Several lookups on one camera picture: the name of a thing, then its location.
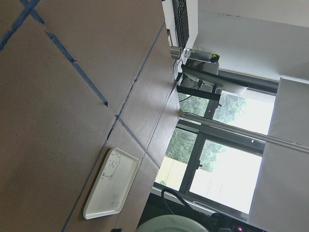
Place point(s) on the pale green cup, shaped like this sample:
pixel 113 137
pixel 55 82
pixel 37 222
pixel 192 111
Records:
pixel 171 223

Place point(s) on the steel cup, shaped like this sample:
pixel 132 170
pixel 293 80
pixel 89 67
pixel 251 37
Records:
pixel 175 52

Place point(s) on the cream bear tray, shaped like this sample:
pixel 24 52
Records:
pixel 112 184

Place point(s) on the black laptop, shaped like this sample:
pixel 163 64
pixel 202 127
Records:
pixel 213 79

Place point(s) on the black keyboard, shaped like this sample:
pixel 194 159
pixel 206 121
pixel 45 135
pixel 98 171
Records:
pixel 181 22

